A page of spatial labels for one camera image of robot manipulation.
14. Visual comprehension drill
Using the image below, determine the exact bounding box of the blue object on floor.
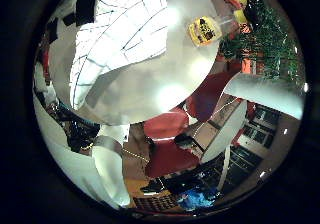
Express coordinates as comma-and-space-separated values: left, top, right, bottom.
177, 187, 218, 212

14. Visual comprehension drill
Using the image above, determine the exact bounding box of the clear spray bottle yellow label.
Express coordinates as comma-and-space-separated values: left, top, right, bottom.
187, 0, 251, 48

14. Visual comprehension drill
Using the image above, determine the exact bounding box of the green leafy plant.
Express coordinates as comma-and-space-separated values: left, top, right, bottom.
219, 6, 301, 82

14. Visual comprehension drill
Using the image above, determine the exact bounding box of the orange box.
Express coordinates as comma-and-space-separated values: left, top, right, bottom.
241, 52, 265, 75

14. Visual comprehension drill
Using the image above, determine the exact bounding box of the red chair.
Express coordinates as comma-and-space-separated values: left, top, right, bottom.
185, 71, 242, 124
145, 139, 201, 179
143, 108, 190, 140

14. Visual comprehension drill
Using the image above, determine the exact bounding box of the dark-paned shelf unit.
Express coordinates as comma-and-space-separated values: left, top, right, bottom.
199, 103, 282, 198

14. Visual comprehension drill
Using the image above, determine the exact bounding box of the white round side table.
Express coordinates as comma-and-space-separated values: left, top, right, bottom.
199, 98, 248, 165

